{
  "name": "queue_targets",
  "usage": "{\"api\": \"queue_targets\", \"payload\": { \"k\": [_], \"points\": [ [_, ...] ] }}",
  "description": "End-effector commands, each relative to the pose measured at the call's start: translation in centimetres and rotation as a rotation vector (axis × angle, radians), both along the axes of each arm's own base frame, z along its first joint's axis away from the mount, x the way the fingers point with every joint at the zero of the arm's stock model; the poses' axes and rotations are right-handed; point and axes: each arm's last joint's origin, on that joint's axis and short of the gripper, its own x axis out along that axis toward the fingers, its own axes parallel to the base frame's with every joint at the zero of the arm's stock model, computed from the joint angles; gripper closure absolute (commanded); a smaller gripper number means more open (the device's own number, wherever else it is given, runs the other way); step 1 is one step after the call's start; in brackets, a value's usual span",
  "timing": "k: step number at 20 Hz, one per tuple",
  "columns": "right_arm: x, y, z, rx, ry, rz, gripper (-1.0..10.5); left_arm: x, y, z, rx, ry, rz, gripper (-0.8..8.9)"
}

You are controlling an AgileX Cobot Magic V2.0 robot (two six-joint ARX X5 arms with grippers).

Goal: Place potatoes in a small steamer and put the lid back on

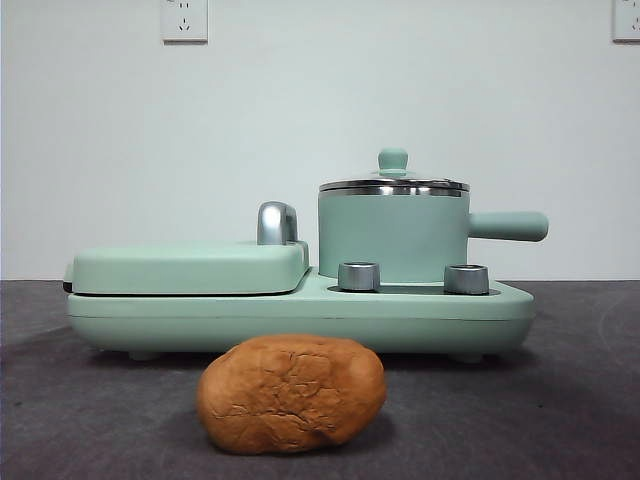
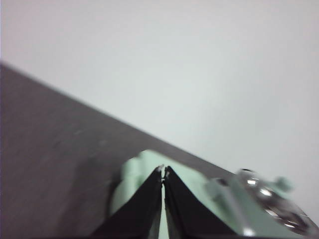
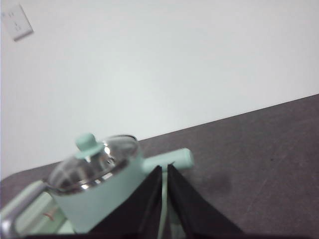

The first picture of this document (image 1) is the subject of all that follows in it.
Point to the white wall socket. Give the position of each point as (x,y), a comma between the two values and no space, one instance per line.
(184,22)
(627,20)

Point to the mint green breakfast machine base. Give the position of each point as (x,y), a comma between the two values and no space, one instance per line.
(300,320)

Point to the silver control knob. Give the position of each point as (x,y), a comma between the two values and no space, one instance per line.
(358,276)
(466,279)

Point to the brown potato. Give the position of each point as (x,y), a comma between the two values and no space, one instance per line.
(290,395)

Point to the glass pot lid green knob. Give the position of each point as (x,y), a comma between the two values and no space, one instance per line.
(394,160)

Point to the mint green grill cover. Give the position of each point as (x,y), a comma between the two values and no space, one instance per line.
(175,265)

